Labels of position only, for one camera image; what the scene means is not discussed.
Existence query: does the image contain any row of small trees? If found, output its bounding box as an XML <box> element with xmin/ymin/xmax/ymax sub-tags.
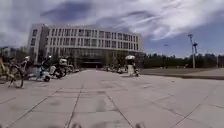
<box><xmin>99</xmin><ymin>52</ymin><xmax>145</xmax><ymax>69</ymax></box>

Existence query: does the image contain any grey stone slab plaza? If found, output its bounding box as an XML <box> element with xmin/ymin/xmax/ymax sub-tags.
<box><xmin>0</xmin><ymin>68</ymin><xmax>224</xmax><ymax>128</ymax></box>

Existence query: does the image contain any pale multi-storey building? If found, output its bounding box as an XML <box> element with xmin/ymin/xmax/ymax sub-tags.
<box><xmin>27</xmin><ymin>23</ymin><xmax>145</xmax><ymax>69</ymax></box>

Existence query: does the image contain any row of dark trees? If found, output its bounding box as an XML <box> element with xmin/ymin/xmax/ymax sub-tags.
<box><xmin>142</xmin><ymin>52</ymin><xmax>224</xmax><ymax>70</ymax></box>

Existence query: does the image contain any robot's own part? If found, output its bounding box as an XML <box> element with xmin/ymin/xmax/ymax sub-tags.
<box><xmin>71</xmin><ymin>122</ymin><xmax>82</xmax><ymax>128</ymax></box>
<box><xmin>135</xmin><ymin>122</ymin><xmax>146</xmax><ymax>128</ymax></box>

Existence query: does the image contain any row of parked bicycles and scooters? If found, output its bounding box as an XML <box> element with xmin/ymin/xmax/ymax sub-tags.
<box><xmin>0</xmin><ymin>54</ymin><xmax>85</xmax><ymax>90</ymax></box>

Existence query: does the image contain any raised paved platform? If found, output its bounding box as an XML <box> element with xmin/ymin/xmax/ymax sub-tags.
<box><xmin>139</xmin><ymin>67</ymin><xmax>224</xmax><ymax>81</ymax></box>

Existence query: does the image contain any tall light pole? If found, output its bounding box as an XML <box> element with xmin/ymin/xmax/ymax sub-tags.
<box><xmin>187</xmin><ymin>33</ymin><xmax>199</xmax><ymax>70</ymax></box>

